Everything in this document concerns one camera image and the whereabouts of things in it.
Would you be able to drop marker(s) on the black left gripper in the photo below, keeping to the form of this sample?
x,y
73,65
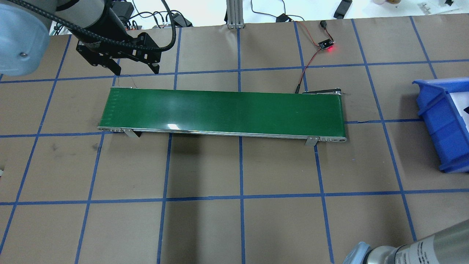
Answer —
x,y
114,33

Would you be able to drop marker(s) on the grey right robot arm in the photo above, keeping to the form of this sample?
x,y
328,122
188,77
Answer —
x,y
449,246

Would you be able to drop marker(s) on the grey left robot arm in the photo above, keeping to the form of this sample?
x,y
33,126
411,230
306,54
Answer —
x,y
25,34

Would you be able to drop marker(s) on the black power adapter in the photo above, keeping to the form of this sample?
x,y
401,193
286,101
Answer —
x,y
180,21

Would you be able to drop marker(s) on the green conveyor belt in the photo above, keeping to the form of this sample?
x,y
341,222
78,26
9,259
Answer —
x,y
314,117

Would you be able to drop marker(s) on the small speed controller board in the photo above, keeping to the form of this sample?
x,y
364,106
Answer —
x,y
326,44

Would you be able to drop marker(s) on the black power brick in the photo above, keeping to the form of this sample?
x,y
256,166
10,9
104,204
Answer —
x,y
342,9

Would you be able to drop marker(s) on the blue plastic bin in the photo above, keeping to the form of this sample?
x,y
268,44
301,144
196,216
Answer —
x,y
444,124

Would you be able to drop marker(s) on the white foam sheet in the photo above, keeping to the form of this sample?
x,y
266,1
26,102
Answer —
x,y
461,101

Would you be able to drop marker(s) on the aluminium frame post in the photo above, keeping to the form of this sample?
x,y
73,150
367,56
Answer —
x,y
234,14

